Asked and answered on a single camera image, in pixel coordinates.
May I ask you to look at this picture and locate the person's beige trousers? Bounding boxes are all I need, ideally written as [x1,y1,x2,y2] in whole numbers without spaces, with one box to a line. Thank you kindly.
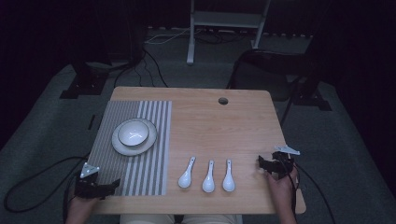
[120,214,244,224]

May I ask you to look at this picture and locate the person's right hand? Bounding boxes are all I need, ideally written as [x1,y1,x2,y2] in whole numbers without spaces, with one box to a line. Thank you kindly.
[265,169,299,211]

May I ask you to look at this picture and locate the white bowl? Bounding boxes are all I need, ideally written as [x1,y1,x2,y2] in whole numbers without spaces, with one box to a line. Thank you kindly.
[118,119,150,147]

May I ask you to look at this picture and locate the white plate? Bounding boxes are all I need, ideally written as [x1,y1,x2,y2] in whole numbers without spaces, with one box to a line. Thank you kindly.
[111,118,159,157]

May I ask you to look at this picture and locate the person's left hand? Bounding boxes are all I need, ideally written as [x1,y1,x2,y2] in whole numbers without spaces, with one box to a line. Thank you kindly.
[64,193,101,224]

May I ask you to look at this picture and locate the white cable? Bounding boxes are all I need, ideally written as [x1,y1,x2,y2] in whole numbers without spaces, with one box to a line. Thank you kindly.
[144,27,204,45]

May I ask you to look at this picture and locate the white metal stand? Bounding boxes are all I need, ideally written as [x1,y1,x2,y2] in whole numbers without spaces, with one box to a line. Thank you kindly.
[186,0,273,65]

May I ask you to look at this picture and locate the white ceramic spoon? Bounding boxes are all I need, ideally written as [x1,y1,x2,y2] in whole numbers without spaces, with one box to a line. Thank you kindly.
[202,160,217,194]
[177,156,197,189]
[221,159,236,193]

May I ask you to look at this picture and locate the grey striped placemat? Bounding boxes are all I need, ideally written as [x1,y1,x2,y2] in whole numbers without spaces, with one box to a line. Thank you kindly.
[87,100,173,197]

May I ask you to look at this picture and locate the black stand base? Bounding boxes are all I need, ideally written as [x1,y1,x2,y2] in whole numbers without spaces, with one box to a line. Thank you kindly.
[59,61,110,100]
[291,88,332,112]

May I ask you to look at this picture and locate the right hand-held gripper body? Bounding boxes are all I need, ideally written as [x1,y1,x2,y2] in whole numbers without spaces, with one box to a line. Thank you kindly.
[269,145,302,180]

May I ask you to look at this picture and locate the black floor cable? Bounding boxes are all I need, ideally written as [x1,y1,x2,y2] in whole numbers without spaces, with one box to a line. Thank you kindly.
[113,46,170,89]

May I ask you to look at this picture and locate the black strip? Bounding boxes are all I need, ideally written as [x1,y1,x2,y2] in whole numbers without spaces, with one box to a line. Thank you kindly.
[87,114,97,132]

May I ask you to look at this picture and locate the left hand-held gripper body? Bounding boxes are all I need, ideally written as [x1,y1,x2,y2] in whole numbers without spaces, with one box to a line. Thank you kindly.
[74,162,108,200]

